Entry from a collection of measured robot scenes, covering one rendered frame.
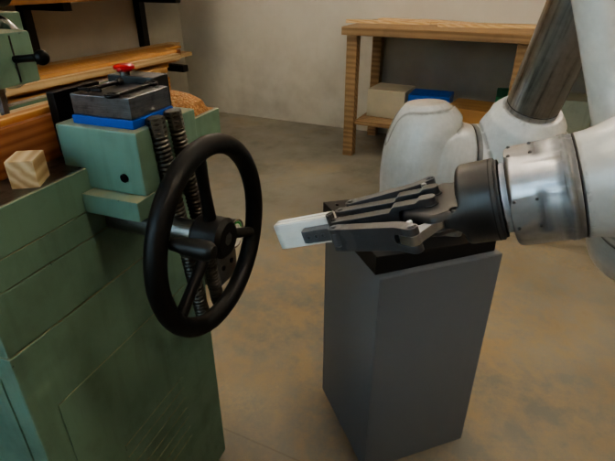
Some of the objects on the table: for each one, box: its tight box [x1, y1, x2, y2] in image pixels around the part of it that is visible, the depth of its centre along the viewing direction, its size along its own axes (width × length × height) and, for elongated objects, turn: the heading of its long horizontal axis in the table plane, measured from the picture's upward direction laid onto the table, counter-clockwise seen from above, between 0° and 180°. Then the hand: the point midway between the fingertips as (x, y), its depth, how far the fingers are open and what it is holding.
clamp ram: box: [46, 80, 99, 154], centre depth 71 cm, size 9×8×9 cm
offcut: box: [4, 150, 49, 189], centre depth 61 cm, size 4×3×4 cm
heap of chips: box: [169, 90, 213, 116], centre depth 94 cm, size 9×14×4 cm, turn 70°
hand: (307, 230), depth 52 cm, fingers closed
